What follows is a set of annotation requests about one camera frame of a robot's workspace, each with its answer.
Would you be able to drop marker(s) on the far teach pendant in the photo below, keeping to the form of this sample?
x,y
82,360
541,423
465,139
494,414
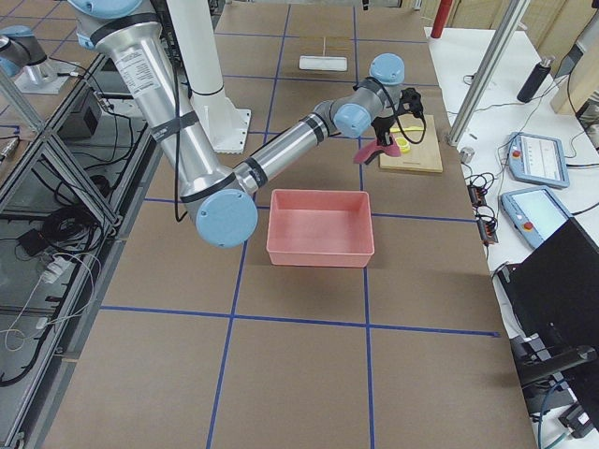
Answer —
x,y
538,160

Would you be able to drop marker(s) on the near teach pendant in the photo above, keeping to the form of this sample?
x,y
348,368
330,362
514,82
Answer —
x,y
536,213

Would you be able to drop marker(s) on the black monitor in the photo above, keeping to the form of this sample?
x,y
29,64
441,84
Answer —
x,y
554,294

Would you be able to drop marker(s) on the white rectangular tray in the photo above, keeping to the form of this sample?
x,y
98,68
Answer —
x,y
323,63

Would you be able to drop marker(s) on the teach pendant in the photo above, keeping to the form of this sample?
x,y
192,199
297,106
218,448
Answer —
x,y
536,213
538,160

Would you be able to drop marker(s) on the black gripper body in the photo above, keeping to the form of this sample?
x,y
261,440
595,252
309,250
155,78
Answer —
x,y
383,125

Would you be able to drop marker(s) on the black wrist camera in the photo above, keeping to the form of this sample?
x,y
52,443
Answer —
x,y
411,102

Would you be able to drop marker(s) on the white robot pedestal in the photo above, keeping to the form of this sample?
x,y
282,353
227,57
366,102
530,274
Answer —
x,y
225,125

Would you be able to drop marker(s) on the black bottle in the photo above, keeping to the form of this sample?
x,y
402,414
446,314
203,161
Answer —
x,y
535,79

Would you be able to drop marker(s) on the aluminium frame post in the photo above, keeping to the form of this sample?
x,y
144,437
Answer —
x,y
492,57

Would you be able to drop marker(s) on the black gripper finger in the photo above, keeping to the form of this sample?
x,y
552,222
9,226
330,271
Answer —
x,y
385,143

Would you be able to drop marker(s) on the red cylinder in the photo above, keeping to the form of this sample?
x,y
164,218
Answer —
x,y
441,17

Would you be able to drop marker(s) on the yellow plastic knife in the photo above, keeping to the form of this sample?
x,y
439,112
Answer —
x,y
409,129

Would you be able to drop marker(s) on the bamboo cutting board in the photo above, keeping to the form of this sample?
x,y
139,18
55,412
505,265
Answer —
x,y
424,156

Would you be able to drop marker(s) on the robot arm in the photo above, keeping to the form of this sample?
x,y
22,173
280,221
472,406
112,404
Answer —
x,y
218,198
24,60

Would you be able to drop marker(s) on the pink plastic bin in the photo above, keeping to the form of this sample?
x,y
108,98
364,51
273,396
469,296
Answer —
x,y
320,228

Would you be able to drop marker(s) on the lemon slice toy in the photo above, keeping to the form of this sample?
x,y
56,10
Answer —
x,y
403,144

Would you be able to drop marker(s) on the magenta wiping cloth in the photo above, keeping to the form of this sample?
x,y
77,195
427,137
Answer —
x,y
366,154

